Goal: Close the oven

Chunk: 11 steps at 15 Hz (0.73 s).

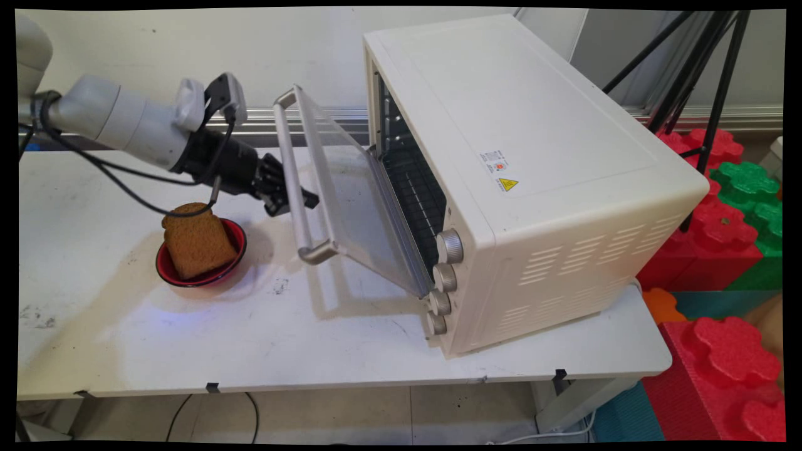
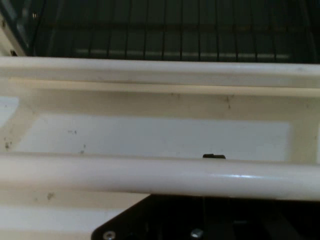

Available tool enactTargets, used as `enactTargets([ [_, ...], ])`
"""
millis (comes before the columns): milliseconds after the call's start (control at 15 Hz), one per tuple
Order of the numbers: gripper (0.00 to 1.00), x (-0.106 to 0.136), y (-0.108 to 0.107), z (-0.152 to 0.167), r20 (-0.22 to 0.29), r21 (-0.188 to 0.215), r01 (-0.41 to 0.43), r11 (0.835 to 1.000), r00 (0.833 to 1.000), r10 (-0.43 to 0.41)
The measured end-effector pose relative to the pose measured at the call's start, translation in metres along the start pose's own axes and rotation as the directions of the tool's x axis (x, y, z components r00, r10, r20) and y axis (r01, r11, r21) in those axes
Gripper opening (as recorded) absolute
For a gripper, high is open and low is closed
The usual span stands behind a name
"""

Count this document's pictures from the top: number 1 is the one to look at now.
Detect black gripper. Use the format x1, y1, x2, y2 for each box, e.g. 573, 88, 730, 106
172, 128, 321, 218

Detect glass oven door with handle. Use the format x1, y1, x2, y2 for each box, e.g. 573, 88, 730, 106
273, 84, 434, 299

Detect red bowl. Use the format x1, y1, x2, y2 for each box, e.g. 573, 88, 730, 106
155, 217, 248, 289

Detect brown bread slice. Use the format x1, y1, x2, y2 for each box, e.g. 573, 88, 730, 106
161, 202, 239, 281

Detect large silver oven knob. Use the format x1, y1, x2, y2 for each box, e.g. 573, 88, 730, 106
437, 229, 464, 264

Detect warning sticker label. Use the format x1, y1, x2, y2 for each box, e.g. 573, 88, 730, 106
479, 149, 520, 194

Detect cream toaster oven body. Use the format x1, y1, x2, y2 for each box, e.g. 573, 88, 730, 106
362, 14, 711, 360

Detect white table leg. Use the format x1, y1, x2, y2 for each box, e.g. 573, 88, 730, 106
531, 376, 641, 437

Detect orange foam block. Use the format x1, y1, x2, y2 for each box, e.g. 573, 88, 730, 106
642, 287, 689, 325

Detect small red foam block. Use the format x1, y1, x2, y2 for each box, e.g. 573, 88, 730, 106
655, 128, 745, 177

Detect teal foam mat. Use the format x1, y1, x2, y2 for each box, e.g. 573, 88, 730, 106
673, 289, 784, 321

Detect black tripod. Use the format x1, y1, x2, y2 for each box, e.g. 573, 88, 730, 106
602, 9, 752, 234

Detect green foam block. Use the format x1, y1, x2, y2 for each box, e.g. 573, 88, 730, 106
709, 161, 784, 293

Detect large red foam block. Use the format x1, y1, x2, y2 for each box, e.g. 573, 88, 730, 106
642, 316, 787, 443

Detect aluminium wall rail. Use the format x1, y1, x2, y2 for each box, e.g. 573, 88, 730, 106
18, 105, 784, 148

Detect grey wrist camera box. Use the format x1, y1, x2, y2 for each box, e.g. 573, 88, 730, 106
203, 71, 249, 127

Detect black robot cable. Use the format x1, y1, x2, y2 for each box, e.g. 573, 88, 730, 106
18, 91, 237, 220

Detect black oven wire rack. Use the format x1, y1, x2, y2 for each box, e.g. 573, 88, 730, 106
381, 147, 447, 277

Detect black cable under table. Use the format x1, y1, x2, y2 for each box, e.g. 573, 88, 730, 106
164, 392, 261, 445

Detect white cable on floor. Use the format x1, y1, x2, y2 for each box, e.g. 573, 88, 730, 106
486, 410, 596, 446

